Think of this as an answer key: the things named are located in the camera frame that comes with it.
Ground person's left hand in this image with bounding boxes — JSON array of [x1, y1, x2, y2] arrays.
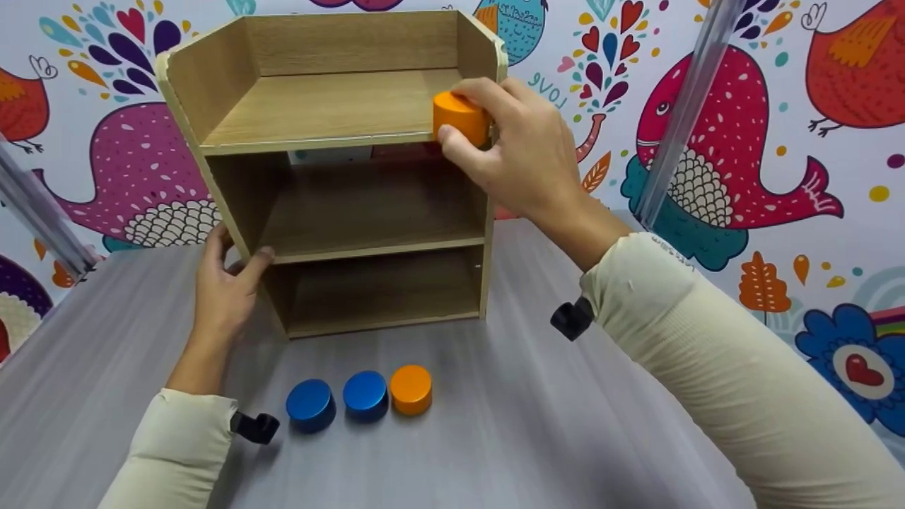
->
[[194, 223, 276, 341]]

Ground person's right hand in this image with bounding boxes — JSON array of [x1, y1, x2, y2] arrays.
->
[[438, 76, 596, 226]]

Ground orange cylinder block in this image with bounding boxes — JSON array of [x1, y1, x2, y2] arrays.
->
[[389, 364, 433, 416], [432, 90, 491, 148]]

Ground wooden shelf unit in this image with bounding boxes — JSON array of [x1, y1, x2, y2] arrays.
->
[[155, 9, 509, 340]]

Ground person's right forearm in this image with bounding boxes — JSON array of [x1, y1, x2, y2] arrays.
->
[[529, 194, 905, 509]]

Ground person's left forearm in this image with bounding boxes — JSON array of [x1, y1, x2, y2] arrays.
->
[[98, 327, 241, 509]]

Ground black wrist band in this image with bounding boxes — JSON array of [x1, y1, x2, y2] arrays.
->
[[230, 411, 281, 445], [550, 296, 596, 342]]

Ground blue cylinder block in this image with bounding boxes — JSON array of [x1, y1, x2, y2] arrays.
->
[[343, 370, 390, 423], [286, 379, 337, 433]]

